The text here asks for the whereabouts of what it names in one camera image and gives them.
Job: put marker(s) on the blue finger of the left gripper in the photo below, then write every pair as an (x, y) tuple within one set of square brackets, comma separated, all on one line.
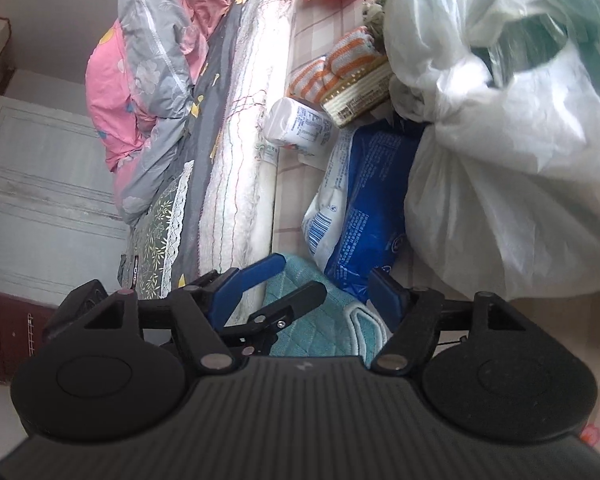
[(257, 336)]

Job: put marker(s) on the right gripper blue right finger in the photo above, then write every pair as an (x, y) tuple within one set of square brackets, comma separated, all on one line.
[(412, 316)]

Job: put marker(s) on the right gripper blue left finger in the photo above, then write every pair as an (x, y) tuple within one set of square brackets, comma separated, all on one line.
[(200, 312)]

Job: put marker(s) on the teal checked towel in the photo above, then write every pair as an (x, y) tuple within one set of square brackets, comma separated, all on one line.
[(340, 326)]

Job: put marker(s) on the blue white plastic pack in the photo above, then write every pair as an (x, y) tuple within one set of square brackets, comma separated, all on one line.
[(355, 223)]

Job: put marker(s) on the white tissue roll pack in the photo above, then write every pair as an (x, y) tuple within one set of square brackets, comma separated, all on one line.
[(291, 124)]

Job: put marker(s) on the orange striped cloth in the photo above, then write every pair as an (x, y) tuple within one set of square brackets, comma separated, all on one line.
[(354, 51)]

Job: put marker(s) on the green floral cloth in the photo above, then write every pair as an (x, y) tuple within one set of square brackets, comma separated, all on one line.
[(373, 20)]

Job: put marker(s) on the white woven blanket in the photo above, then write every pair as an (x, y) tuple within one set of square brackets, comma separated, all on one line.
[(236, 222)]

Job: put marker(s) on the white plastic bag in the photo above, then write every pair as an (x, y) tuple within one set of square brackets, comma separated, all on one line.
[(504, 191)]

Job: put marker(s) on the white door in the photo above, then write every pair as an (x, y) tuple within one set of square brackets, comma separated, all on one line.
[(59, 227)]

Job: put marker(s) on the pink grey quilt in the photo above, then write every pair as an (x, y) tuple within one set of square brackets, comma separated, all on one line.
[(139, 86)]

